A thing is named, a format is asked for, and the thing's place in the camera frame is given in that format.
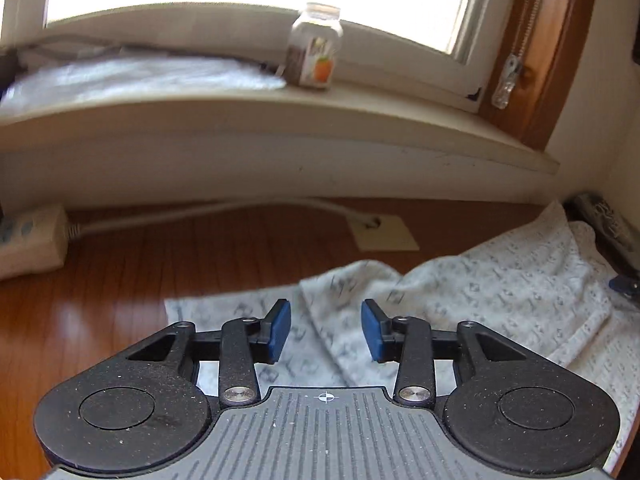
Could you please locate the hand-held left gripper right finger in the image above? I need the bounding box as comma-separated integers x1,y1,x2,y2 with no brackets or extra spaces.
361,298,528,407

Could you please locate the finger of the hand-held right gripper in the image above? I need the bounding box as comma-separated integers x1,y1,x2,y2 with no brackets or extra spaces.
609,275,640,306

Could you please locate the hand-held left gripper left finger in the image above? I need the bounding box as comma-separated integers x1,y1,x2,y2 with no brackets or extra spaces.
127,298,292,407

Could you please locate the white checker-print pajama garment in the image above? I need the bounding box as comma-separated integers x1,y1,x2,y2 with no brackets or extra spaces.
165,200,640,461

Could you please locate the black folded garment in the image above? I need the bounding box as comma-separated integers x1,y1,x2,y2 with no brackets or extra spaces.
562,200,640,281

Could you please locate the grey printed folded t-shirt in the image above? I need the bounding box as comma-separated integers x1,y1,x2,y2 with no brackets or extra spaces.
572,192,640,261

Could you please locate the beige stone window sill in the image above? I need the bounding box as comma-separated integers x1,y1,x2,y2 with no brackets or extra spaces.
0,77,561,201

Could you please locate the white power strip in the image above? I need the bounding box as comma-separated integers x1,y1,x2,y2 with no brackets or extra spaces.
0,203,70,281

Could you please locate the white window sash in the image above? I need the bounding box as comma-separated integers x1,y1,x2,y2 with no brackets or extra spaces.
0,0,526,113

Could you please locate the glass jar with orange label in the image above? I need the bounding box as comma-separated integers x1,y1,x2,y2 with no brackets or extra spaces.
285,2,343,90

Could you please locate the clear plastic bag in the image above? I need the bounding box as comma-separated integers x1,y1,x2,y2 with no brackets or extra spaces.
0,55,287,111

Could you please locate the beige cable outlet plate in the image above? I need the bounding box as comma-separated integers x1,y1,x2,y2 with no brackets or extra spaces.
348,215,420,252

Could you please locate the clear blind cord pull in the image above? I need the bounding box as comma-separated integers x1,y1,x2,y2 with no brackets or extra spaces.
491,0,548,109

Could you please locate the black usb cable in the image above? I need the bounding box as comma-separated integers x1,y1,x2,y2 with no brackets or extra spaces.
15,35,286,78

